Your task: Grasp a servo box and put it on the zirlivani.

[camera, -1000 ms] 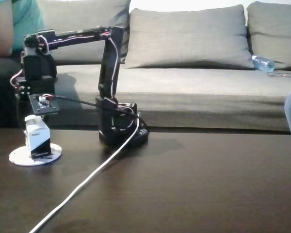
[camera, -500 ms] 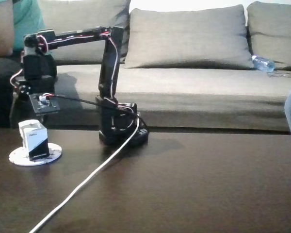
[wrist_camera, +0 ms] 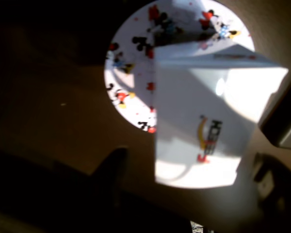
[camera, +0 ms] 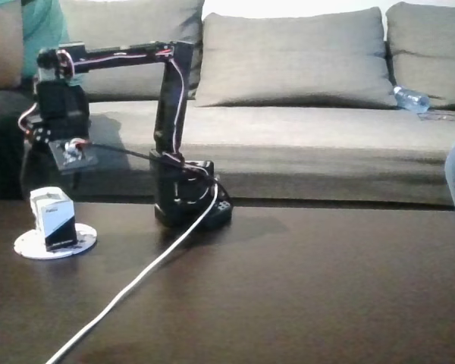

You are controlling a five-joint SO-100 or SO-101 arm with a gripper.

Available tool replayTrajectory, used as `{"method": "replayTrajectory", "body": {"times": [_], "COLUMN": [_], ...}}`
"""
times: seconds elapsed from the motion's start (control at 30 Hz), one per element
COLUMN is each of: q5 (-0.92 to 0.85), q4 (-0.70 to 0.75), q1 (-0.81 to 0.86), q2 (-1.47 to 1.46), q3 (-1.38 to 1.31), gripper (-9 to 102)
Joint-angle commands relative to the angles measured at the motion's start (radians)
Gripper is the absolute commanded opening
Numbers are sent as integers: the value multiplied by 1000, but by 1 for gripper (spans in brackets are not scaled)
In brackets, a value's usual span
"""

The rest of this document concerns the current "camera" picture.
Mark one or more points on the white and black servo box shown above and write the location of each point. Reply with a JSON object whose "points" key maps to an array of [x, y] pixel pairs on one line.
{"points": [[57, 223]]}

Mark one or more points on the white round disc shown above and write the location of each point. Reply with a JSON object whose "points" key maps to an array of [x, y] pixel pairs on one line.
{"points": [[87, 237]]}

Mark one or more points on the person in green top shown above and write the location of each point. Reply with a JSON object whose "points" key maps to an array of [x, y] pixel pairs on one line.
{"points": [[41, 22]]}

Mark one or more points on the grey sofa back cushion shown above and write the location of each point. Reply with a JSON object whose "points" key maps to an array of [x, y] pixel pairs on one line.
{"points": [[136, 22], [432, 45], [295, 57]]}

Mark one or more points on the grey sofa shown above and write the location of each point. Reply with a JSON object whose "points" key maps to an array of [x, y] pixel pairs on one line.
{"points": [[326, 151]]}

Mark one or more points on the clear plastic water bottle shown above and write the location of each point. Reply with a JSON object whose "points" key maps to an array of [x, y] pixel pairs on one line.
{"points": [[411, 98]]}

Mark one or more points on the flat patterned booklet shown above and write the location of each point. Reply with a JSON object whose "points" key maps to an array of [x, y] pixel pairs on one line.
{"points": [[440, 116]]}

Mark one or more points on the black camera board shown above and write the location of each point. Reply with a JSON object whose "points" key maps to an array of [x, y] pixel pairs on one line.
{"points": [[74, 157]]}

